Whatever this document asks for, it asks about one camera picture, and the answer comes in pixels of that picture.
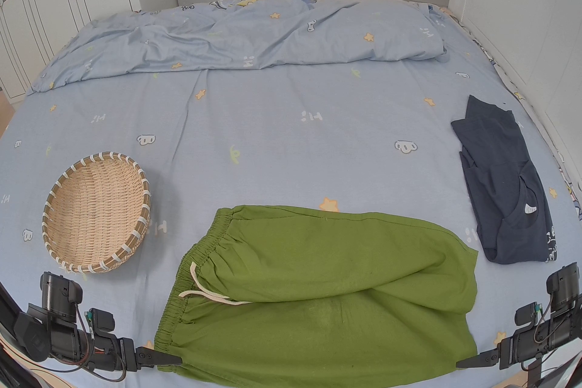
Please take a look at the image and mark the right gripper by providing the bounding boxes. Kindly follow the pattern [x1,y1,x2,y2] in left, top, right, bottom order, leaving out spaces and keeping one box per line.
[497,326,549,371]

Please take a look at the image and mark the dark blue T-shirt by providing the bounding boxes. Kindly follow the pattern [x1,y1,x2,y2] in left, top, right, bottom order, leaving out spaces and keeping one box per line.
[451,95,554,265]

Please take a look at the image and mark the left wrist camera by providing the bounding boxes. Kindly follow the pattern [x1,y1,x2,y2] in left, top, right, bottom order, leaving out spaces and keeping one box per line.
[85,308,115,336]

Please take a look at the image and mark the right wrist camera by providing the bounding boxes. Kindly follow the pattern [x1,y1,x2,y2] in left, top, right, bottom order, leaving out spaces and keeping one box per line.
[515,303,543,329]

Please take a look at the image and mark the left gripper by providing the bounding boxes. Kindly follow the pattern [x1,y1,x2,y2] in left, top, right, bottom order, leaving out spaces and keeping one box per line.
[86,333,138,372]

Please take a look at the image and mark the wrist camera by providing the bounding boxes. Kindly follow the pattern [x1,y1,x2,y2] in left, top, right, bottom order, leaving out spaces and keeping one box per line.
[85,308,115,336]
[515,303,543,329]

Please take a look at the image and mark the pale blue quilt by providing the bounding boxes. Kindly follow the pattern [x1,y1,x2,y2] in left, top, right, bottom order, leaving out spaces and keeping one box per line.
[25,0,451,93]

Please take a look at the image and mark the green shorts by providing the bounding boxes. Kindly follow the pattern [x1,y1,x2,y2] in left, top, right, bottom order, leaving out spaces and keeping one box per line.
[154,204,479,388]

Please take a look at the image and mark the round woven basket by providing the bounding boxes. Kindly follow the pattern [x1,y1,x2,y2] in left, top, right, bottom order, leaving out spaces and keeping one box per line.
[42,151,152,274]

